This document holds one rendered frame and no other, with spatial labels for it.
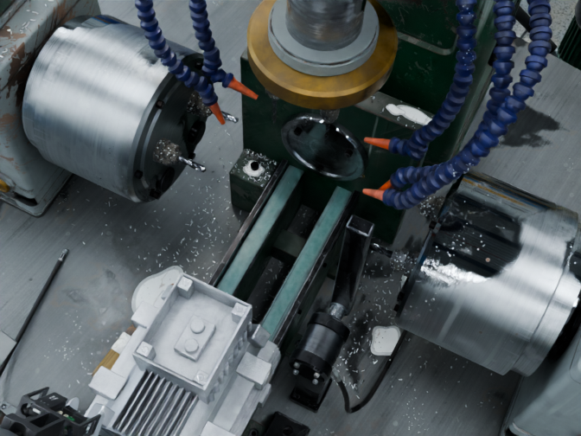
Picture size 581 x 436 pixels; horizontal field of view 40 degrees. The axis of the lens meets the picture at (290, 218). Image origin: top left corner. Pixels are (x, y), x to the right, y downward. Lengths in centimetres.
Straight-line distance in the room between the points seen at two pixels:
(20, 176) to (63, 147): 19
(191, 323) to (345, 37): 39
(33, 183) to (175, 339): 50
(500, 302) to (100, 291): 68
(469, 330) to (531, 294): 9
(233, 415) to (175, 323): 14
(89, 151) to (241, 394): 42
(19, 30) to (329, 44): 52
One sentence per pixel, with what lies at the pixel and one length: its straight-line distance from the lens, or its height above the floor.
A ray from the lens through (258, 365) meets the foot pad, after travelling 103.
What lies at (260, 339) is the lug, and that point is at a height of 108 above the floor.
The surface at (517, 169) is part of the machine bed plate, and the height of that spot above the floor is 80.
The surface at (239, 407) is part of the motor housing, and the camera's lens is 102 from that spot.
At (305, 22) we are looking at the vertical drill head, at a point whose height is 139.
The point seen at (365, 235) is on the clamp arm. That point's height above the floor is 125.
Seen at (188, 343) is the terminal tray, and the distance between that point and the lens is 98.
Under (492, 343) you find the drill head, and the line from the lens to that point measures 107.
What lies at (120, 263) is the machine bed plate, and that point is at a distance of 140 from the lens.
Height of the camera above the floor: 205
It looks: 62 degrees down
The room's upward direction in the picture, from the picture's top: 4 degrees clockwise
